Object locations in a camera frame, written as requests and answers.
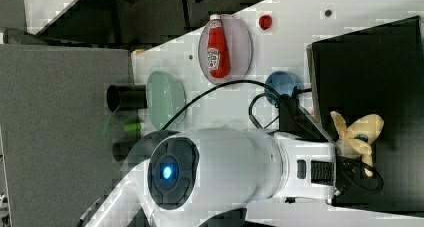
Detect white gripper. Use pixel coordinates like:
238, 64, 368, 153
273, 132, 336, 200

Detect yellow plush banana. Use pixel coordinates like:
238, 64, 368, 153
330, 111, 384, 166

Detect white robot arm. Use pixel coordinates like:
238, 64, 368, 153
78, 128, 336, 227

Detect black steel toaster oven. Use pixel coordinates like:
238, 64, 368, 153
307, 16, 424, 217

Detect blue bowl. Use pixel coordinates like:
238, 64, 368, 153
265, 71, 299, 97

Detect red plush ketchup bottle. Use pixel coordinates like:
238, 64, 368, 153
207, 14, 230, 78

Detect grey round plate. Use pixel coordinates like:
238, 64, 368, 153
198, 14, 253, 85

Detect dark red strawberry toy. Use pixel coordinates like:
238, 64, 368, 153
259, 15, 272, 30

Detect green perforated colander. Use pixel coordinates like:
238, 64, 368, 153
146, 71, 186, 130

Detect black cylinder lower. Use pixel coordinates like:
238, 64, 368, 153
112, 141, 134, 161

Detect black cylinder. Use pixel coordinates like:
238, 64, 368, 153
112, 141, 134, 161
106, 85, 147, 113

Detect black cylinder upper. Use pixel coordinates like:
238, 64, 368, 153
106, 85, 147, 113

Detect grey partition panel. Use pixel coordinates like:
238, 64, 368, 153
0, 44, 137, 227

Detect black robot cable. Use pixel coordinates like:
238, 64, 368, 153
161, 79, 384, 194

